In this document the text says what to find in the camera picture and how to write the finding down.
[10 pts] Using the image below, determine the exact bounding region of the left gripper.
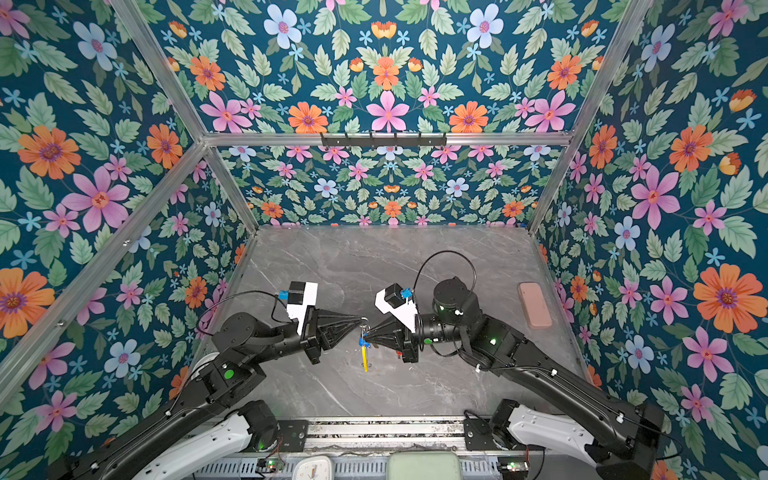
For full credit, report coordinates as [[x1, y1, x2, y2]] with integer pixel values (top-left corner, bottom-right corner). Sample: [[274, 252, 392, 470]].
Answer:
[[248, 301, 361, 366]]

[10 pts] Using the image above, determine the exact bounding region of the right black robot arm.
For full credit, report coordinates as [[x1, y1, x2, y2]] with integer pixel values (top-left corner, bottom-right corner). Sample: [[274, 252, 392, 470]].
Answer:
[[363, 277, 664, 479]]

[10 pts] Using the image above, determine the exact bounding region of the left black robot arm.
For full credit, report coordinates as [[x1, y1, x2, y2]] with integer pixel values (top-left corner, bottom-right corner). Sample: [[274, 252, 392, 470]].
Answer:
[[47, 307, 363, 479]]

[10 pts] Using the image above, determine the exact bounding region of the white round alarm clock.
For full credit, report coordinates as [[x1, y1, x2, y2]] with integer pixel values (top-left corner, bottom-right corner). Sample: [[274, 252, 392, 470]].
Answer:
[[190, 352, 219, 380]]

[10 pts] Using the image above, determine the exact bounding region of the pale green box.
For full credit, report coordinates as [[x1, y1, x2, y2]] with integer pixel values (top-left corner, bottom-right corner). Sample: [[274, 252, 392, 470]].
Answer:
[[386, 451, 462, 480]]

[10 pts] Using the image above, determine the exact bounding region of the white clock at front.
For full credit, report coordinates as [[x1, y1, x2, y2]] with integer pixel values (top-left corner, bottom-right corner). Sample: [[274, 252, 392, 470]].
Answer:
[[291, 455, 335, 480]]

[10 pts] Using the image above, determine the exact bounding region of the pink eraser case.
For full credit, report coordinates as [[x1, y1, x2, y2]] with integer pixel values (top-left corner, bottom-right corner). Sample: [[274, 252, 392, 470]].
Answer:
[[518, 282, 553, 330]]

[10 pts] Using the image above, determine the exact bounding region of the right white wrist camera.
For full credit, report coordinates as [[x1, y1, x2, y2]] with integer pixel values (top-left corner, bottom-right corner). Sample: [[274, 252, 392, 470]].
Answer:
[[375, 283, 418, 333]]

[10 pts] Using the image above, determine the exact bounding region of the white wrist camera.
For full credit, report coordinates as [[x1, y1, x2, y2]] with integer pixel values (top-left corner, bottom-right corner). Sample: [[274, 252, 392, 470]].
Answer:
[[278, 281, 318, 335], [375, 283, 418, 333]]

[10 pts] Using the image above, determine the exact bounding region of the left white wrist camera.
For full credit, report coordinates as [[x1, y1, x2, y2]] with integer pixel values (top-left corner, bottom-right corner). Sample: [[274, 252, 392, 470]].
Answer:
[[278, 281, 318, 335]]

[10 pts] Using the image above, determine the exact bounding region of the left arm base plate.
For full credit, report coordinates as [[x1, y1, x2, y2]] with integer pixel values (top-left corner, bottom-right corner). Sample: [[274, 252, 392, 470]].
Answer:
[[260, 420, 310, 453]]

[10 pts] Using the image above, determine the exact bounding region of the aluminium front rail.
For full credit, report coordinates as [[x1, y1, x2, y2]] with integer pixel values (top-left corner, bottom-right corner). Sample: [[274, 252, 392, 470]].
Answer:
[[134, 415, 631, 457]]

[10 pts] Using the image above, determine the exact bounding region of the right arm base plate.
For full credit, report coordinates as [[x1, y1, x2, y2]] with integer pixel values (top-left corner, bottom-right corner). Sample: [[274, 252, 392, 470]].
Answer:
[[463, 417, 543, 452]]

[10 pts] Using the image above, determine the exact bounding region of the black hook rail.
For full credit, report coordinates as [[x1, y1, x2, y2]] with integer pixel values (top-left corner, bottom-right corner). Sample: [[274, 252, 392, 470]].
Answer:
[[320, 132, 448, 148]]

